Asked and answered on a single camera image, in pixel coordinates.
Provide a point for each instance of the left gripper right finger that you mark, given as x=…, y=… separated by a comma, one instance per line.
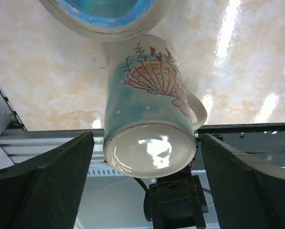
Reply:
x=248, y=193

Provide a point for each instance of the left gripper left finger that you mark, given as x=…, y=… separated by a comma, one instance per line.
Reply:
x=45, y=191

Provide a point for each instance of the cream green mug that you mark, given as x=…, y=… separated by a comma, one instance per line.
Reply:
x=150, y=117

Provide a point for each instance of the blue teal mug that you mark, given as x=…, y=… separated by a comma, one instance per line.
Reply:
x=109, y=20

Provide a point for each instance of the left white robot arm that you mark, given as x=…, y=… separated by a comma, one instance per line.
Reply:
x=175, y=201

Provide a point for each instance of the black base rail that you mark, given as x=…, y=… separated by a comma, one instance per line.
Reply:
x=265, y=141

